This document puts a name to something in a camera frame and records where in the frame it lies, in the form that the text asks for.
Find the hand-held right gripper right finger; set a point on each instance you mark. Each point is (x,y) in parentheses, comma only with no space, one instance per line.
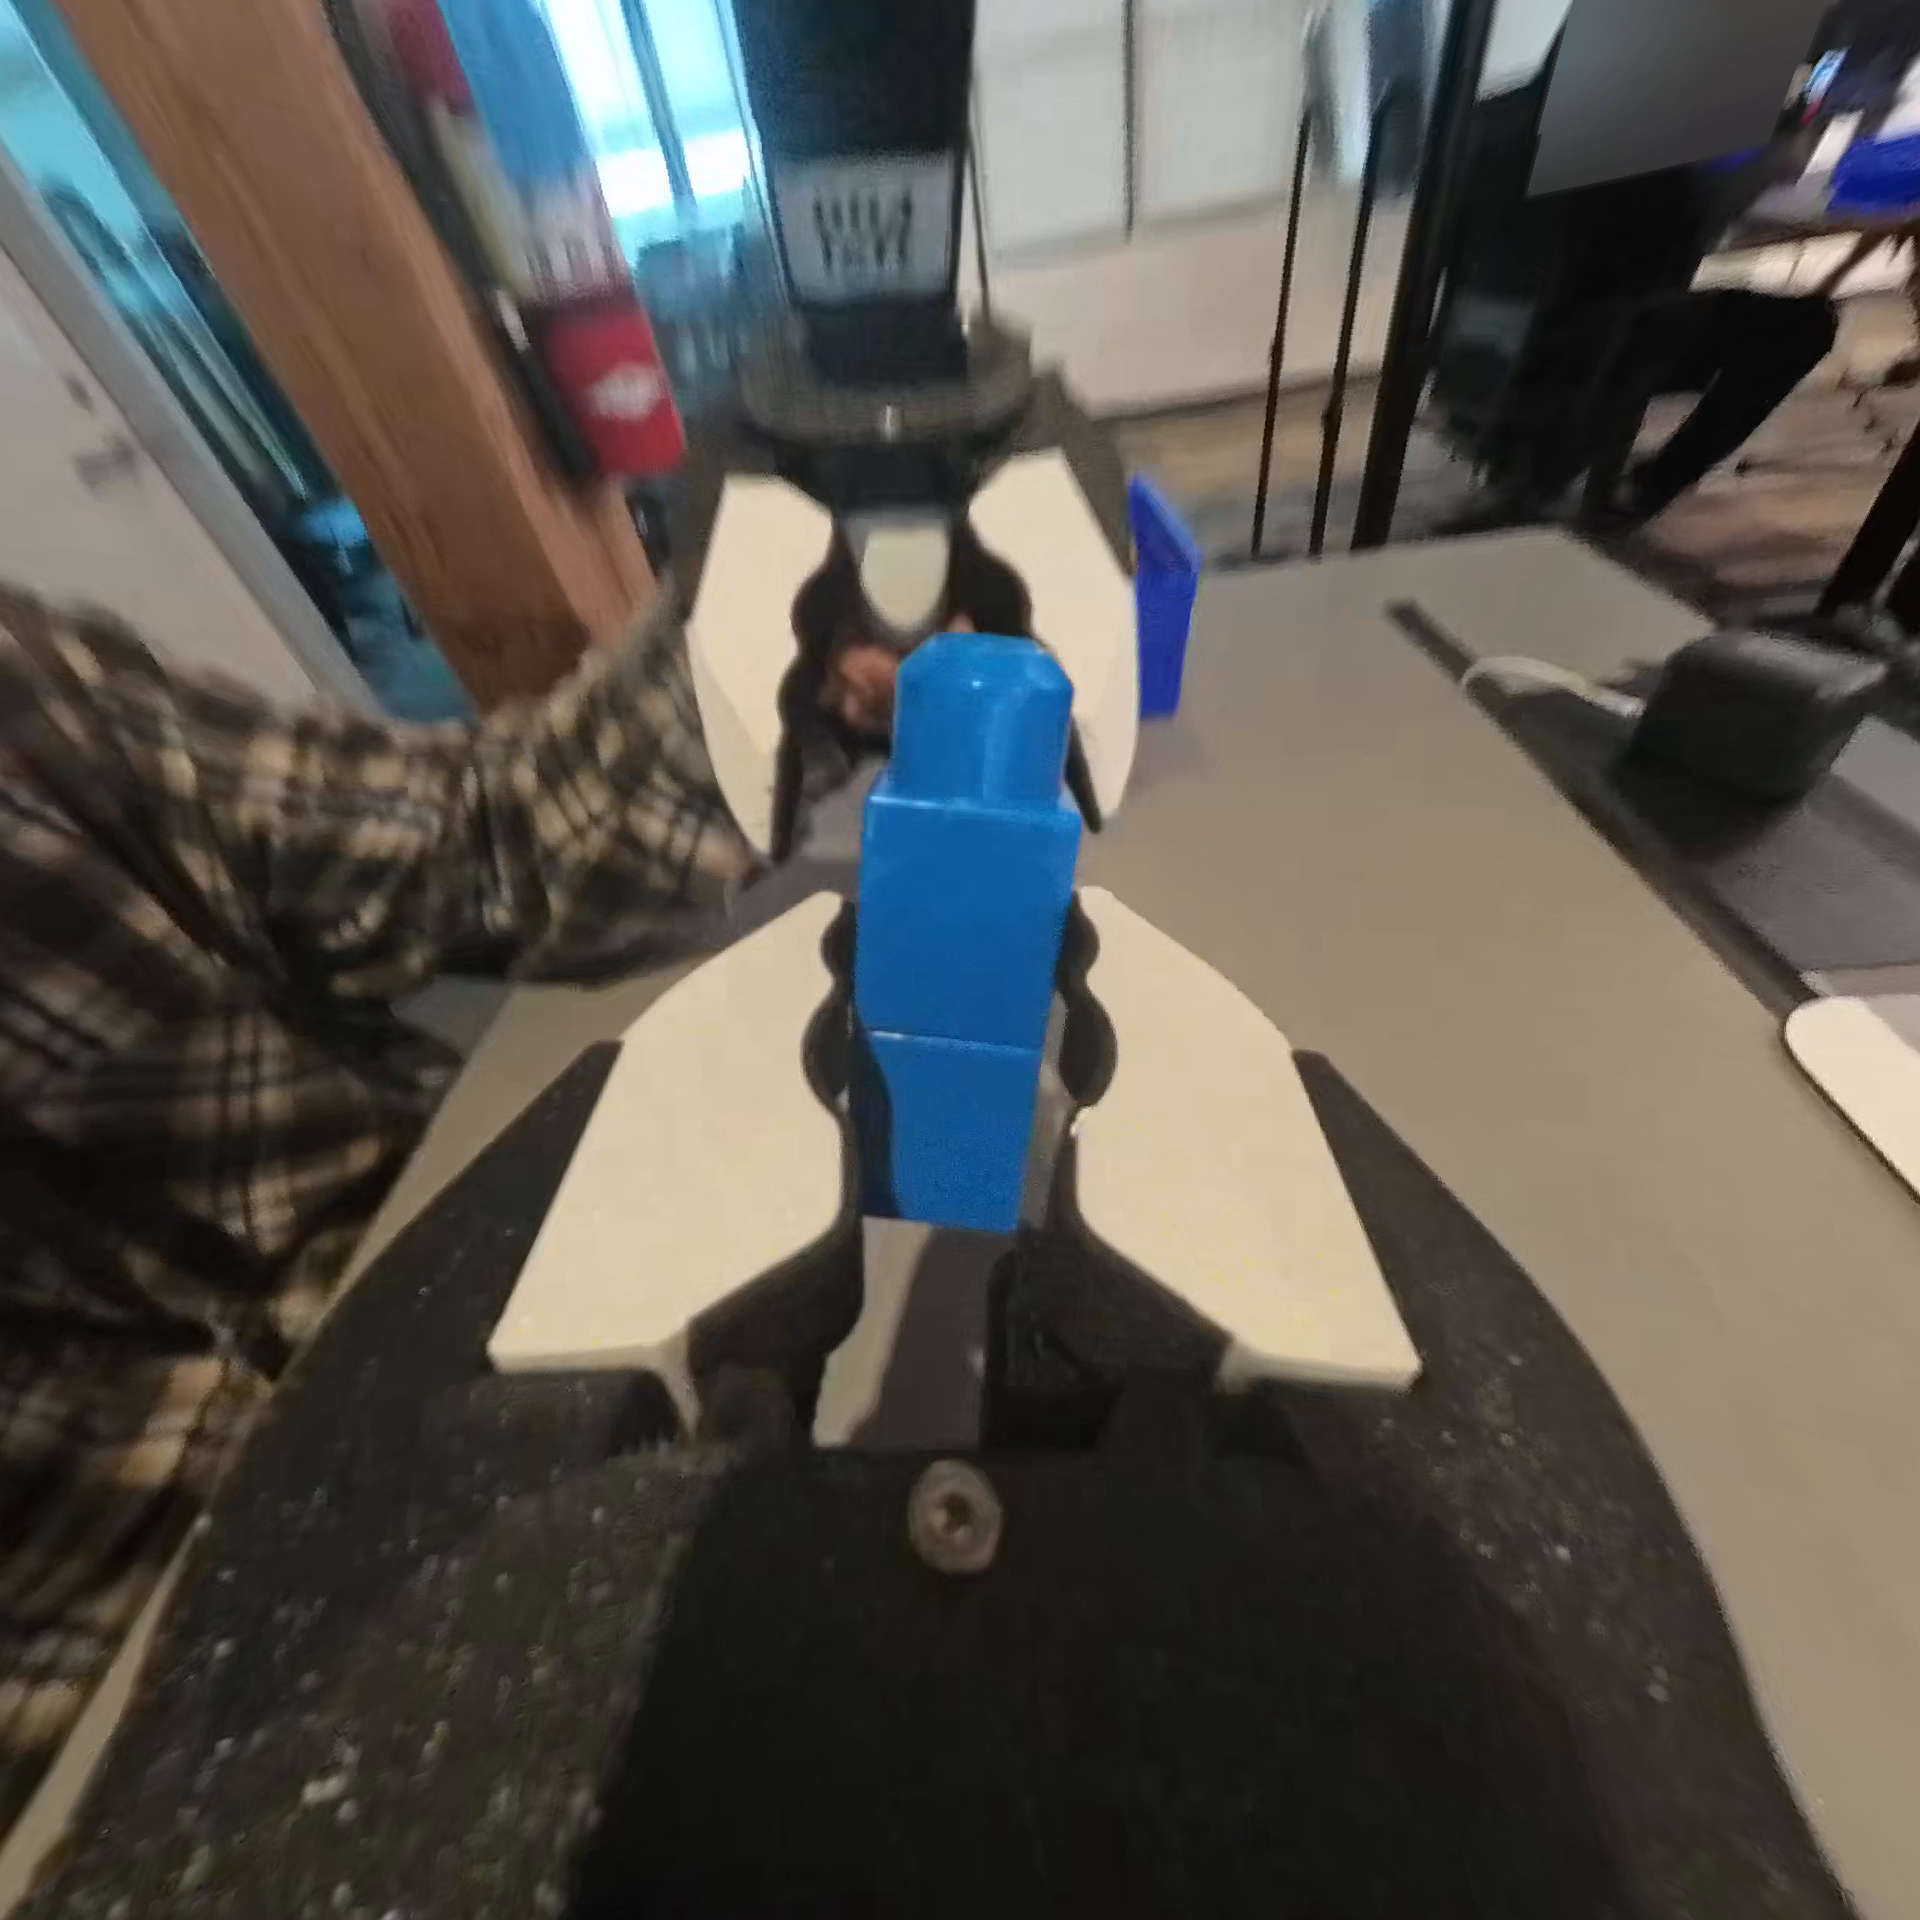
(1243,1184)

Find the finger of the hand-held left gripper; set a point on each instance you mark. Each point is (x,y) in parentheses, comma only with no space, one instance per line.
(1089,599)
(735,628)

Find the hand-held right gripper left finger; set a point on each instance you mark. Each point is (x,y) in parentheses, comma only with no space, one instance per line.
(675,1170)

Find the blue plastic bin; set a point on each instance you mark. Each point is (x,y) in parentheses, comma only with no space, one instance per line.
(1161,599)

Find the blue mega block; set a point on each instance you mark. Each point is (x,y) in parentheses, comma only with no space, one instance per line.
(967,900)
(954,1124)

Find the person's left forearm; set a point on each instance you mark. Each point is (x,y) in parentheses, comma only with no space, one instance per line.
(224,975)

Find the person's left hand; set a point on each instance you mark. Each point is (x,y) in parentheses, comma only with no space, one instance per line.
(867,687)

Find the black pole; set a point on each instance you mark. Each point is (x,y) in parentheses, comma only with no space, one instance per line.
(1401,299)

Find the dark grey box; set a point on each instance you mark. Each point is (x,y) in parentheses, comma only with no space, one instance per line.
(1746,713)

